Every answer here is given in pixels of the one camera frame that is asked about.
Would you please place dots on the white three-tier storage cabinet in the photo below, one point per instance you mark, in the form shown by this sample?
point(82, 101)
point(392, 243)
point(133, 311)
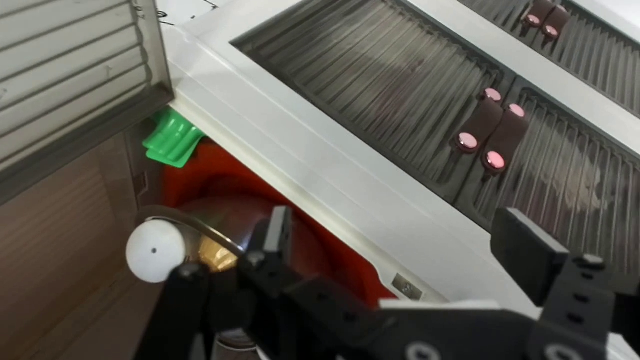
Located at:
point(407, 124)

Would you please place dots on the open translucent cabinet door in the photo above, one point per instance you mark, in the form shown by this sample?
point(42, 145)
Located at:
point(73, 75)

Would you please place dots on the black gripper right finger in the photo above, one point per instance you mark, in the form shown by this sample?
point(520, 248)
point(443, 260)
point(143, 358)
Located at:
point(532, 258)

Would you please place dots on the white ball in bowl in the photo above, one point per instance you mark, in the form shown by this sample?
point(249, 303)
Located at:
point(154, 248)

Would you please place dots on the silver metal bowl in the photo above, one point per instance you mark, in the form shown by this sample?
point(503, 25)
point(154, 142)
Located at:
point(217, 233)

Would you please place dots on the green topped small bottle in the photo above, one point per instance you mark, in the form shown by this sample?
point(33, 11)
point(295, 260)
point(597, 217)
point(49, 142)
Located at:
point(172, 140)

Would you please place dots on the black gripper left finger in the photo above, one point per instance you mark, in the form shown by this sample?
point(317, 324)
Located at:
point(271, 238)

